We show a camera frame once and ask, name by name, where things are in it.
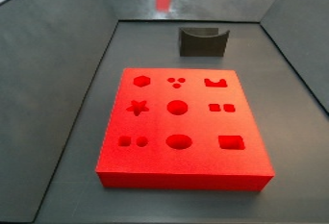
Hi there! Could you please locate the red shape-sorting board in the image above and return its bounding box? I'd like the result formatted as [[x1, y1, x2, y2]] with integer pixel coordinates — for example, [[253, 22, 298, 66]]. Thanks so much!
[[96, 68, 275, 191]]

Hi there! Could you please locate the black curved holder stand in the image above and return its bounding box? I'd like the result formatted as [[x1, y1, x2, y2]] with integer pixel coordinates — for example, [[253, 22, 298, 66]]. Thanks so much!
[[180, 27, 231, 57]]

